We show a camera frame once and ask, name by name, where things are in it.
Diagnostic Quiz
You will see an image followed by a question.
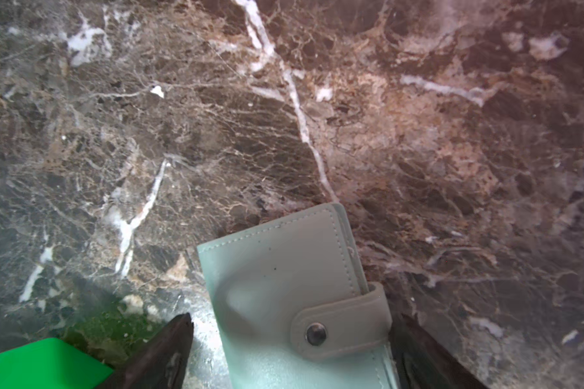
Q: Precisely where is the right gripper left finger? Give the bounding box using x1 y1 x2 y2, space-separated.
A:
97 313 194 389

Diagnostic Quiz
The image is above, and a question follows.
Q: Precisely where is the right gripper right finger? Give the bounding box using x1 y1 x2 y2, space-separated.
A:
391 313 487 389

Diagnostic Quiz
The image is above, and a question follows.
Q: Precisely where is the green plastic card tray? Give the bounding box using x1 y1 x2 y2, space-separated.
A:
0 338 113 389

